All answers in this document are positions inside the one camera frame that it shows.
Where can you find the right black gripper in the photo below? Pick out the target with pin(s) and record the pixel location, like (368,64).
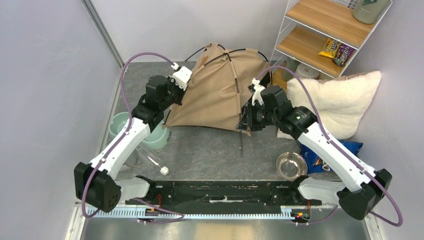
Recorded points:
(246,122)

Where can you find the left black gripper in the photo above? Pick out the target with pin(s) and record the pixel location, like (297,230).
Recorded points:
(171,82)

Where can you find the tan fabric pet tent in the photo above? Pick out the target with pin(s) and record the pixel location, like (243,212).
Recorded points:
(215,92)

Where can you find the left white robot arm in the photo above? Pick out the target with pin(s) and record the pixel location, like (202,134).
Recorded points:
(95,182)

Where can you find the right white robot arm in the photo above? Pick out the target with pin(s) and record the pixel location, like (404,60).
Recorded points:
(361,187)

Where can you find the mint green pet bowl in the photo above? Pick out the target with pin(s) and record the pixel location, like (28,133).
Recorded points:
(156,140)

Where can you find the stainless steel bowl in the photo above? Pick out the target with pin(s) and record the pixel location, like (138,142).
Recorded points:
(291,165)

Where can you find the green cylinder bottle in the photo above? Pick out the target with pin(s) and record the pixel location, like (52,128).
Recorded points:
(291,64)

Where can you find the white toilet paper roll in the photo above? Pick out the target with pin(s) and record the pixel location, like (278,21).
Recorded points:
(304,71)

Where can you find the clear plastic bottle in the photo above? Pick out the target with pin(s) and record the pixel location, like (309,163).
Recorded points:
(147,156)

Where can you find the blue Doritos chip bag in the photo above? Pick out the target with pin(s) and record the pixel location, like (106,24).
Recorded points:
(316,165)

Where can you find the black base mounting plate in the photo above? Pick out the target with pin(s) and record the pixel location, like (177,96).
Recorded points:
(224,196)

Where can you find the white fluffy pillow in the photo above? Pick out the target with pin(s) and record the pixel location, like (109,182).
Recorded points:
(342,102)

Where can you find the yellow M&M's bag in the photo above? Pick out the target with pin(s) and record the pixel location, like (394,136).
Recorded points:
(330,48)

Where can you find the grey-green jar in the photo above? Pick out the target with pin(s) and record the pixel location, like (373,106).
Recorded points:
(368,11)

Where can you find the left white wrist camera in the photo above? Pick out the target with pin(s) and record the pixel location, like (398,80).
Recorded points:
(181,75)

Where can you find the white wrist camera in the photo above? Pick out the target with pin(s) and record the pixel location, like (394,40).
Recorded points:
(256,89)
(181,75)

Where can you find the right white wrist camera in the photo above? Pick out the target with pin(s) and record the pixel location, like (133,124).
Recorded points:
(256,89)

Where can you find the white wire wooden shelf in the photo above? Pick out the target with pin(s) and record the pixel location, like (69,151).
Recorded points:
(306,25)

